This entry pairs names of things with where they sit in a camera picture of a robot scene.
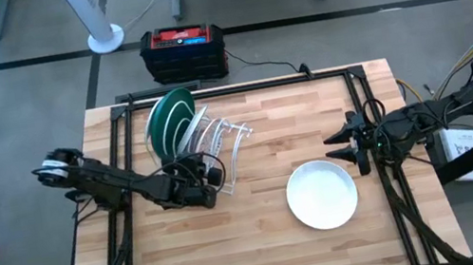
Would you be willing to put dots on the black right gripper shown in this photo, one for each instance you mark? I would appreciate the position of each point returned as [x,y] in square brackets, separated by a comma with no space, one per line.
[374,138]

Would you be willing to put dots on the black aluminium table frame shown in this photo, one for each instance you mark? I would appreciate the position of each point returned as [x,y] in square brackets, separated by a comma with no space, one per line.
[281,81]

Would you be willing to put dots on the plain white deep plate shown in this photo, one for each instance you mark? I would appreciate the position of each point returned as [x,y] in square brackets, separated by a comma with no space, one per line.
[321,195]

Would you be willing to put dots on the white tower fan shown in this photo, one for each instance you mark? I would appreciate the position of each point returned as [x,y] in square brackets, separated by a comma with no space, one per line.
[105,39]

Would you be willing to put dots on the green plate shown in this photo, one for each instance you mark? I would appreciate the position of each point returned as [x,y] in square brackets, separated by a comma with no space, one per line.
[181,105]

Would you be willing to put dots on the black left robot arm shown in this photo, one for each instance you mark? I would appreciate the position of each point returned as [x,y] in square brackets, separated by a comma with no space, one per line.
[104,178]

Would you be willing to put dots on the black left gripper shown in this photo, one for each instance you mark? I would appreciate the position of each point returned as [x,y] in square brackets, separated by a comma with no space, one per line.
[188,188]

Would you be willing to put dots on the white paper manual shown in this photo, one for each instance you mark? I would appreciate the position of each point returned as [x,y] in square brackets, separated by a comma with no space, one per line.
[466,152]

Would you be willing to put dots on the red black power station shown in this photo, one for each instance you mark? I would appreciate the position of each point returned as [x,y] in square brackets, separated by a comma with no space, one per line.
[183,62]

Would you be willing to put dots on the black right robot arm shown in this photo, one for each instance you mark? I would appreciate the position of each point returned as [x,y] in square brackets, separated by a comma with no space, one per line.
[444,109]

